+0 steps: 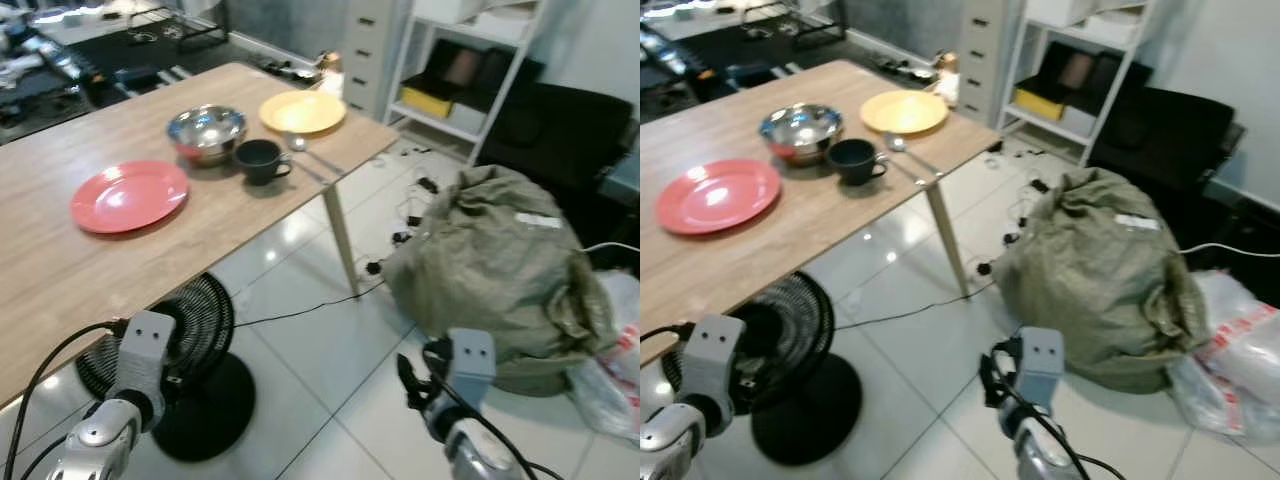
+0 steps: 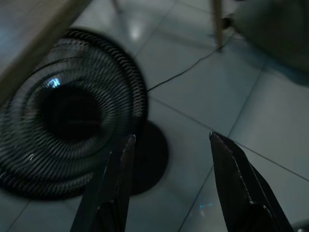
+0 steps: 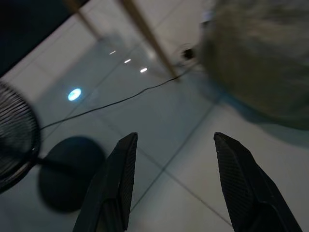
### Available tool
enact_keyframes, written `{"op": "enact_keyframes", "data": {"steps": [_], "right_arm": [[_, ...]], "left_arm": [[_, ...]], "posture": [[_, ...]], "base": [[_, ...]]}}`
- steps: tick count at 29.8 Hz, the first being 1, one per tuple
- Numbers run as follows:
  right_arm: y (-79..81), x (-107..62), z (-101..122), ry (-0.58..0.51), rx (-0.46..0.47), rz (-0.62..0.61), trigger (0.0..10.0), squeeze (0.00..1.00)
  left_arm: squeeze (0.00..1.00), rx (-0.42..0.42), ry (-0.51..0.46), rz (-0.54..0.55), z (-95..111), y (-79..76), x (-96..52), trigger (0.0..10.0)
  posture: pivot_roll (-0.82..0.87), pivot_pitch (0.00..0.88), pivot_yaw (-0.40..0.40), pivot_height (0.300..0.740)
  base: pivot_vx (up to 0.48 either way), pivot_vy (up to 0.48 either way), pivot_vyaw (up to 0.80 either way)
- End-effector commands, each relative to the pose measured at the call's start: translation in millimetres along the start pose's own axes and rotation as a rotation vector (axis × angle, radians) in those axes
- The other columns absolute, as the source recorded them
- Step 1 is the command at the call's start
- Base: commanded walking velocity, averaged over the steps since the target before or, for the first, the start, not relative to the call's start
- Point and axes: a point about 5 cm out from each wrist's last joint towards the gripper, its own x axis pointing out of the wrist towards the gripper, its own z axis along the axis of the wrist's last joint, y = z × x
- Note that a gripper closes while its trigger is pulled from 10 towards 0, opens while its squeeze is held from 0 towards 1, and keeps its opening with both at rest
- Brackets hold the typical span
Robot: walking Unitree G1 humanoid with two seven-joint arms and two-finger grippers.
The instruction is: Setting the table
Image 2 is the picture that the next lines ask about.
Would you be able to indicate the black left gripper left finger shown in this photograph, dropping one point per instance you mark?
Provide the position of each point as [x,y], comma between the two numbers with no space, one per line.
[111,193]

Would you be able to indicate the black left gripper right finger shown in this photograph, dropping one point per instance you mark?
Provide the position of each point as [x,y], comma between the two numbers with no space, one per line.
[241,193]

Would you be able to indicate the black floor fan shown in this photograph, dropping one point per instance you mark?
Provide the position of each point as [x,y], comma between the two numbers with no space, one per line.
[72,108]

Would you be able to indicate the dark grey bulky bag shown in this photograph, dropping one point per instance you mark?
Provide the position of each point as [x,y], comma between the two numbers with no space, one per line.
[272,31]

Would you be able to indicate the light wooden table leg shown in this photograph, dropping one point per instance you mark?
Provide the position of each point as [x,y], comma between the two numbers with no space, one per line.
[217,21]

